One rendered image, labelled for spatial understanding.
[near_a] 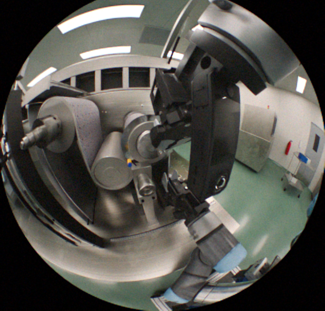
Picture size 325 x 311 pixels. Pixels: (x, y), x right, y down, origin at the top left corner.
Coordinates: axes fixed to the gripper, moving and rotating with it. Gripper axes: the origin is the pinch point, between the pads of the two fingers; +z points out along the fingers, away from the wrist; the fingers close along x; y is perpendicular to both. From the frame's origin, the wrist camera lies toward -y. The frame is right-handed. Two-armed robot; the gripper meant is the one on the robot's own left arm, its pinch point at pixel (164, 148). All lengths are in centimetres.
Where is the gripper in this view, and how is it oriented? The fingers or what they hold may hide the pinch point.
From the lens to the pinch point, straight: 21.4
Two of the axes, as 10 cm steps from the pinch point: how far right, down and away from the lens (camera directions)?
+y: -2.4, -9.5, 2.0
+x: -9.3, 1.6, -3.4
